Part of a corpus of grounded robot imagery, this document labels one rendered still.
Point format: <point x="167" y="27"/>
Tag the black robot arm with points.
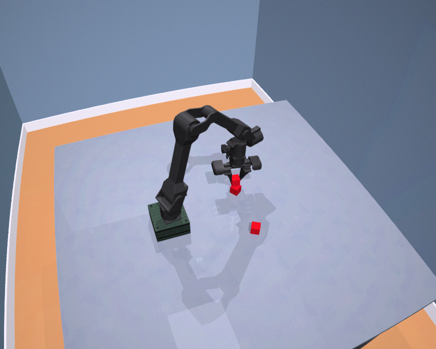
<point x="186" y="129"/>

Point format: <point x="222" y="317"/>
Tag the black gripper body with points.
<point x="236" y="161"/>

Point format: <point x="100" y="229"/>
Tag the red cube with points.
<point x="235" y="180"/>
<point x="255" y="228"/>
<point x="235" y="190"/>

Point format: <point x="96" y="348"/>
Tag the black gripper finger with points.
<point x="244" y="172"/>
<point x="229" y="174"/>

